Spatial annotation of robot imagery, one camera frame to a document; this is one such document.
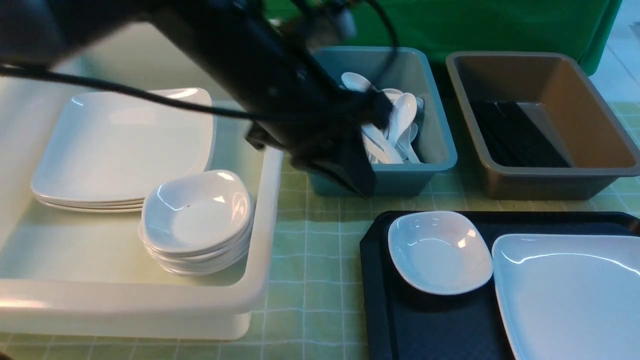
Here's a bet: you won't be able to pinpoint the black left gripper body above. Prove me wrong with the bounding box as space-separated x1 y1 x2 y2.
245 90 393 198

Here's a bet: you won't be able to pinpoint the white small bowl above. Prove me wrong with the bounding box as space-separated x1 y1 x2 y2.
387 210 493 296
137 221 253 264
141 170 254 257

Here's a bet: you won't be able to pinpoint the white square rice plate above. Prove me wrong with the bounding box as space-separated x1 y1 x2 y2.
492 234 640 360

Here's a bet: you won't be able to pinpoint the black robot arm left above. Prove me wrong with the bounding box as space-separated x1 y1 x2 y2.
1 0 393 198

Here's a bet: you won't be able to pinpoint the top stacked white square plate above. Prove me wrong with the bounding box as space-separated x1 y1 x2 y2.
30 92 217 203

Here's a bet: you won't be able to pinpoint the white soup spoon top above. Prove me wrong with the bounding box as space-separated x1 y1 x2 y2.
340 71 372 92

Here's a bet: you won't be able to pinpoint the white soup spoon upright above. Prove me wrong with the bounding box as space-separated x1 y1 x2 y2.
386 93 418 147

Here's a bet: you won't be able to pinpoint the teal plastic spoon bin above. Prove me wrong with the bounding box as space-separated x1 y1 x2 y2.
313 46 458 198

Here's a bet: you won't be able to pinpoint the lower stacked white bowls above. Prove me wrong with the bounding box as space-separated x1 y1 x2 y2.
148 246 250 276

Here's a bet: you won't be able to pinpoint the green checkered tablecloth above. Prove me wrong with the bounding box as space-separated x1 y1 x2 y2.
0 100 640 360

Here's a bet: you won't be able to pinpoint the pile of black chopsticks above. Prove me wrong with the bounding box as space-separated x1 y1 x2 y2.
470 100 571 168

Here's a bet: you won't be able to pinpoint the lower stacked white plates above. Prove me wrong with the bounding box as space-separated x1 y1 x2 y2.
34 194 143 214

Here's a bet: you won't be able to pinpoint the black serving tray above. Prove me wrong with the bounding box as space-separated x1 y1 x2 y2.
359 210 639 360

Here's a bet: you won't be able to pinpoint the brown plastic chopstick bin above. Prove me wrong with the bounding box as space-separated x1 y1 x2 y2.
446 51 639 201

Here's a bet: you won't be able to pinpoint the green backdrop cloth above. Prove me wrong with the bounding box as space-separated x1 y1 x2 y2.
262 0 623 77

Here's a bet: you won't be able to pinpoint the large white plastic tub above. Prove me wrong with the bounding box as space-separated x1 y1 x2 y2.
0 20 285 341

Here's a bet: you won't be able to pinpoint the black cable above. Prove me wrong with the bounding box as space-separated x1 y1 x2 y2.
0 0 401 123

